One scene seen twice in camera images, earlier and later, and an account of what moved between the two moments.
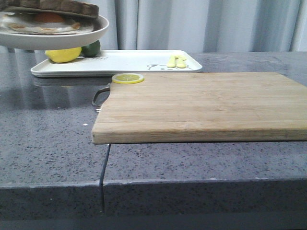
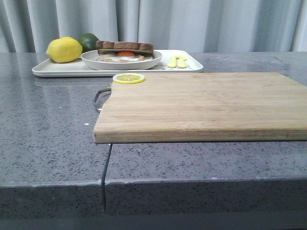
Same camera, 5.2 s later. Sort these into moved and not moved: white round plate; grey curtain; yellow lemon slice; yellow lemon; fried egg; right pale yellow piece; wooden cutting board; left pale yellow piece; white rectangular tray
Moved: fried egg; white round plate
Not moved: yellow lemon; right pale yellow piece; white rectangular tray; left pale yellow piece; yellow lemon slice; grey curtain; wooden cutting board
